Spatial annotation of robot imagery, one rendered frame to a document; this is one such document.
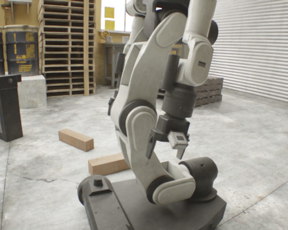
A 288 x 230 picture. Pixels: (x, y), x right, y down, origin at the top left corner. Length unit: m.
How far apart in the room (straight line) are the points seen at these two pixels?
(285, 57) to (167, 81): 4.71
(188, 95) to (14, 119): 1.94
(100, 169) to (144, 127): 0.85
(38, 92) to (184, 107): 3.13
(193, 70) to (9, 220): 1.16
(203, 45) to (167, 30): 0.19
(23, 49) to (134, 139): 3.48
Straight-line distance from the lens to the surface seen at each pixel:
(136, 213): 0.98
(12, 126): 2.28
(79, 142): 1.90
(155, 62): 0.71
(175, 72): 0.55
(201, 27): 0.58
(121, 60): 0.95
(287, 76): 5.13
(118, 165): 1.55
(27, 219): 1.28
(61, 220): 1.22
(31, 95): 3.54
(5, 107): 2.21
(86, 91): 4.26
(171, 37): 0.71
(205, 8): 0.59
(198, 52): 0.54
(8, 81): 2.19
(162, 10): 0.77
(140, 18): 0.97
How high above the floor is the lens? 0.83
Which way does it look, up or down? 16 degrees down
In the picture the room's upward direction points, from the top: 3 degrees clockwise
